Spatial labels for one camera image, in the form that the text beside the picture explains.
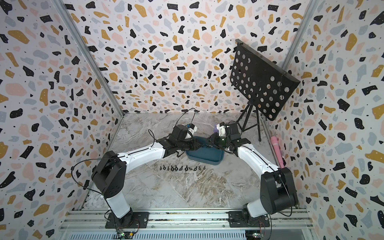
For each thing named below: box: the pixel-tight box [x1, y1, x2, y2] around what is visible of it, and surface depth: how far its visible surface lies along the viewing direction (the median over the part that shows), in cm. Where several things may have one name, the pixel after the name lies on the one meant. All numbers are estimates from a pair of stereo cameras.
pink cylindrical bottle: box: [270, 135, 285, 169], surface depth 108 cm
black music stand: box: [230, 39, 301, 142], surface depth 73 cm
